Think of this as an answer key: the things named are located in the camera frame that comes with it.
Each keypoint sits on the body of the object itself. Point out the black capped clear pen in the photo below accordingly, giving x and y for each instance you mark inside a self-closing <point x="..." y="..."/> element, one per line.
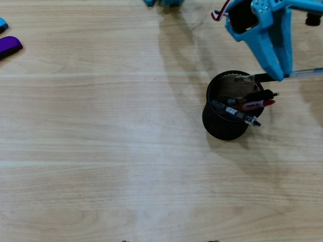
<point x="257" y="78"/>

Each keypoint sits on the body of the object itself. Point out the grey grip clear pen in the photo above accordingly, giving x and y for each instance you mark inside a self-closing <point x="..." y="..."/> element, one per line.
<point x="234" y="112"/>

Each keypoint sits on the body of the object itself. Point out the purple plastic object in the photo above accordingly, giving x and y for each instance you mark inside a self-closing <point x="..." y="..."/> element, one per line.
<point x="8" y="45"/>

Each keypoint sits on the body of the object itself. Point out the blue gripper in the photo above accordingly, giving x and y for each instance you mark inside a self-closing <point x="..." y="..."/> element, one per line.
<point x="268" y="48"/>

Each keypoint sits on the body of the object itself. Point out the black mesh pen holder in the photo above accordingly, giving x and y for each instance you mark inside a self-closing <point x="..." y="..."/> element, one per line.
<point x="219" y="126"/>

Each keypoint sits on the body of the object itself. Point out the black retractable pen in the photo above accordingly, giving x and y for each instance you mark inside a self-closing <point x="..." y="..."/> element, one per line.
<point x="260" y="95"/>

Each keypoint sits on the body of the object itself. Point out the light blue plastic object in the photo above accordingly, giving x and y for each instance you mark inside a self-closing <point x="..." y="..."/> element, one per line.
<point x="2" y="24"/>

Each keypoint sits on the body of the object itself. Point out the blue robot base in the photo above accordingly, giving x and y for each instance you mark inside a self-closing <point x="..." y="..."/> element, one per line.
<point x="171" y="2"/>

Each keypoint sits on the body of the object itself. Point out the red retractable pen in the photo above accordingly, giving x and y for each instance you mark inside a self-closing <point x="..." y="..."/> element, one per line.
<point x="257" y="104"/>

